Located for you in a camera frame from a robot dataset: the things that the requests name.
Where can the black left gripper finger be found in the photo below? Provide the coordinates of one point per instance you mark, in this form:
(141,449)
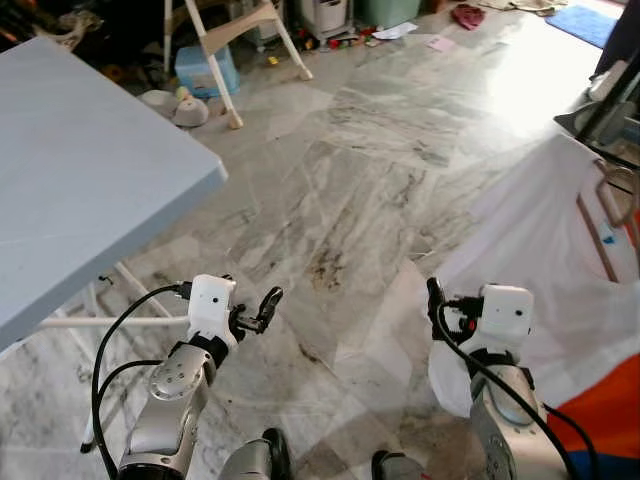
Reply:
(271,300)

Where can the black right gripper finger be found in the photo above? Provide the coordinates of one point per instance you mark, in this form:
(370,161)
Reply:
(435,295)

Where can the white t-shirt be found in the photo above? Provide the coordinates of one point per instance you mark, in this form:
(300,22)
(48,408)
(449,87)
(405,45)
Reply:
(540,260)

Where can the silver left robot leg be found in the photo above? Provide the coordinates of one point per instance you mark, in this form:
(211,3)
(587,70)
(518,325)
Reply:
(255,460)

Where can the orange printed t-shirt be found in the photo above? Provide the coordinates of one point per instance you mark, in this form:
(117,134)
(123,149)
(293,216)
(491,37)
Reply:
(600,410)

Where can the grey pet bowl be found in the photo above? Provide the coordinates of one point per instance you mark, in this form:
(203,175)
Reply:
(158,102)
(190,112)

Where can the grey folding table white legs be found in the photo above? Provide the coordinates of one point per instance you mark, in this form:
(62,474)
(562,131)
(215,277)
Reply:
(80,180)

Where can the light blue plastic box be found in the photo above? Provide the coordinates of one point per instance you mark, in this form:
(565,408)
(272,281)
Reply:
(205,72)

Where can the pink paper sheet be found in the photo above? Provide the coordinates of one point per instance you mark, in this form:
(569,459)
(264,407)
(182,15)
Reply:
(441,44)

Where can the white paper sheet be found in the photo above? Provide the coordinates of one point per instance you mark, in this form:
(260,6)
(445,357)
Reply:
(395,31)

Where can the red cloth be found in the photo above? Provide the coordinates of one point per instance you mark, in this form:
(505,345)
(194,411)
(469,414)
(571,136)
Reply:
(468,16)

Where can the green plastic bin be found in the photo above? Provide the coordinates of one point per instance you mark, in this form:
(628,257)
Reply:
(388,10)

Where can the white floor appliance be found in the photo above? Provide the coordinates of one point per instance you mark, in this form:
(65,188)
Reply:
(322,15)

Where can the blue floor mat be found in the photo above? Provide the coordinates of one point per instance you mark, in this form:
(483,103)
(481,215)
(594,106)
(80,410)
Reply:
(585,25)

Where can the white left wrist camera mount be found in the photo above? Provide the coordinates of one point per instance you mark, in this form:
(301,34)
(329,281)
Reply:
(210,300)

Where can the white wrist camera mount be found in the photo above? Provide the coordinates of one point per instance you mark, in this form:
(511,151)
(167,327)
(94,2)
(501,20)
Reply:
(505,315)
(210,300)

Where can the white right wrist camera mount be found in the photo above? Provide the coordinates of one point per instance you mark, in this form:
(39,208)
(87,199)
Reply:
(505,315)

